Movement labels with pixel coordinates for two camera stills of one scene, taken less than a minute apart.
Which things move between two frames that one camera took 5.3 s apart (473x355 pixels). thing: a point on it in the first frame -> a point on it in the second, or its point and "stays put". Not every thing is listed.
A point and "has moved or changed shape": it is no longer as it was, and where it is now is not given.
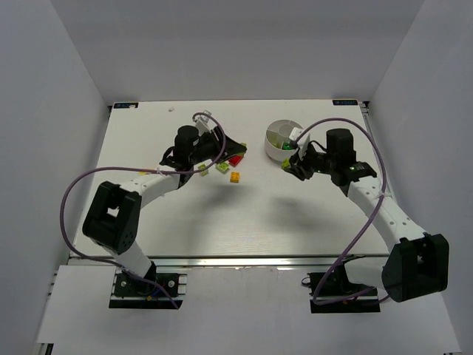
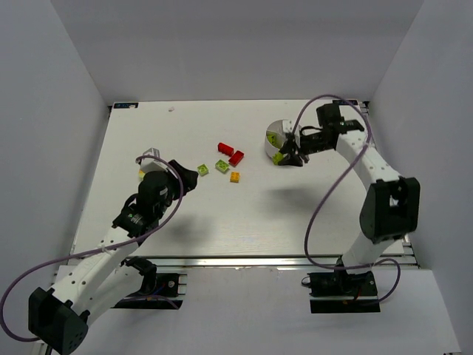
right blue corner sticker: x=344 y=103 stays put
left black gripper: x=218 y=144 -> x=177 y=177
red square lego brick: x=235 y=160 stays put
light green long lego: x=223 y=167 stays put
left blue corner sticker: x=126 y=105 stays put
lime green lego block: x=286 y=163 has moved or changed shape
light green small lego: x=202 y=166 stays put
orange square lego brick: x=234 y=177 stays put
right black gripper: x=305 y=165 -> x=300 y=146
